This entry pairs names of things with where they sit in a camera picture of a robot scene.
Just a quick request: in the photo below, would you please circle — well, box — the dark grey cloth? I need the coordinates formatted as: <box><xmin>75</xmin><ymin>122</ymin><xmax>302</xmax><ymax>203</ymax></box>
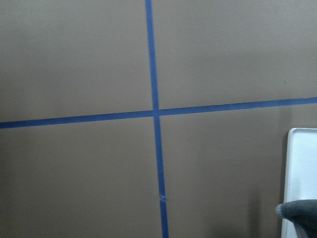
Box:
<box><xmin>275</xmin><ymin>199</ymin><xmax>317</xmax><ymax>238</ymax></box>

